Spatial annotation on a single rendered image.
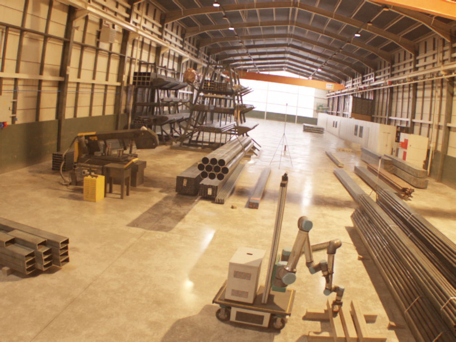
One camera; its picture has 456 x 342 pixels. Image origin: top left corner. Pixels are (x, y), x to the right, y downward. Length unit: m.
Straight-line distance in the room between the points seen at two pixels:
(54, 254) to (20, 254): 0.60
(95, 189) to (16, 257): 4.40
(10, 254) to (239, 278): 3.17
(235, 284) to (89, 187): 5.77
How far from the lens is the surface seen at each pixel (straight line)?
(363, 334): 4.66
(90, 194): 9.60
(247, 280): 4.54
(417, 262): 5.61
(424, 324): 4.80
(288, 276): 4.22
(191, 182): 10.77
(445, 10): 12.38
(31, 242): 5.65
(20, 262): 5.58
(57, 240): 5.70
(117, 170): 9.90
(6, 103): 12.19
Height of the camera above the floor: 2.56
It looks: 10 degrees down
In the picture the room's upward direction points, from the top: 5 degrees clockwise
